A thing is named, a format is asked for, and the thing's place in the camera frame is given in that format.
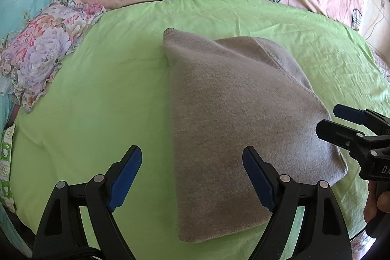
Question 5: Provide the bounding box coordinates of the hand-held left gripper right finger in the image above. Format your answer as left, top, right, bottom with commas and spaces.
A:
242, 146, 353, 260

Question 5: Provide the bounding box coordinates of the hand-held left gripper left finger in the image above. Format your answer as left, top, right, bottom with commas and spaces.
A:
32, 145, 143, 260

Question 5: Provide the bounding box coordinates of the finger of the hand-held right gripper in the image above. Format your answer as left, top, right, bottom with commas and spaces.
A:
333, 104, 390, 134
316, 119, 379, 161

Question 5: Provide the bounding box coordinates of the beige fuzzy sweater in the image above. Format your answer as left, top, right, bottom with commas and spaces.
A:
162, 28, 349, 244

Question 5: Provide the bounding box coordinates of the person's right hand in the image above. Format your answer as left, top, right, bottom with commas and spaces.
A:
364, 180, 390, 223

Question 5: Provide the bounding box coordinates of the green bed sheet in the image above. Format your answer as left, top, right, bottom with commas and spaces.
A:
9, 0, 390, 260

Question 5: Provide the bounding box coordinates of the green and white printed cloth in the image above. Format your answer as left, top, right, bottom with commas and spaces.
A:
0, 124, 18, 214

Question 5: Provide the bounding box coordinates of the purple floral pillow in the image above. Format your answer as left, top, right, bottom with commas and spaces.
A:
0, 0, 106, 114

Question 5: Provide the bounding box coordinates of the blue floral pillow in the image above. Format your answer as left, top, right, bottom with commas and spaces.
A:
0, 0, 89, 133

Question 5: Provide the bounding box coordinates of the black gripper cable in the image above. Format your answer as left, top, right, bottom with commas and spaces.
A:
65, 243, 102, 260

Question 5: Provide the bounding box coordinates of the thin wall cable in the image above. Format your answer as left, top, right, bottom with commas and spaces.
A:
364, 0, 386, 40

